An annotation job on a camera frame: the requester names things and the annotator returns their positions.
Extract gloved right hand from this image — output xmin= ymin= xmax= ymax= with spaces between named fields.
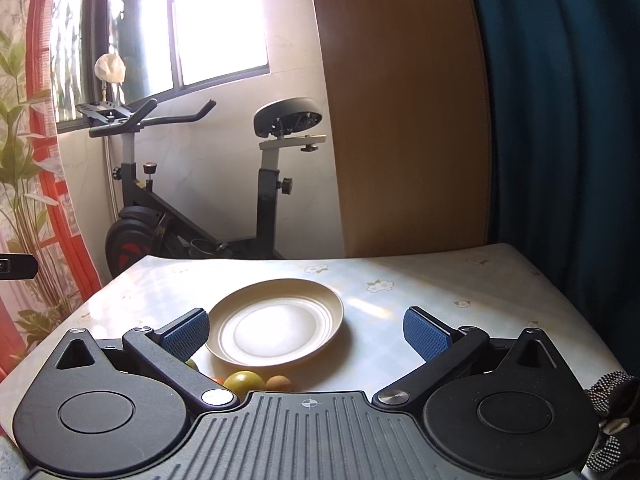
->
xmin=586 ymin=370 xmax=640 ymax=480

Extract red floral curtain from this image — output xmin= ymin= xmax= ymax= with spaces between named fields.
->
xmin=1 ymin=0 xmax=101 ymax=376

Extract floral plastic tablecloth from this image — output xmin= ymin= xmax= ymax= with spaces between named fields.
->
xmin=0 ymin=242 xmax=624 ymax=441

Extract cream round plate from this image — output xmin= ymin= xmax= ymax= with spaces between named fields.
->
xmin=205 ymin=278 xmax=345 ymax=368

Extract black exercise bike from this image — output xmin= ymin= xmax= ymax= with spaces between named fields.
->
xmin=75 ymin=96 xmax=328 ymax=278

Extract white bulb ornament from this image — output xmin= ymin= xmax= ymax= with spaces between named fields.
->
xmin=93 ymin=53 xmax=126 ymax=84

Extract wooden wardrobe panel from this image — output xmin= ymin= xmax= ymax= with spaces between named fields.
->
xmin=314 ymin=0 xmax=490 ymax=257

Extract dark teal curtain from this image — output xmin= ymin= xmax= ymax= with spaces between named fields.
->
xmin=474 ymin=0 xmax=639 ymax=374

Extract window with dark frame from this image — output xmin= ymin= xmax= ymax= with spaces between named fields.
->
xmin=50 ymin=0 xmax=269 ymax=132

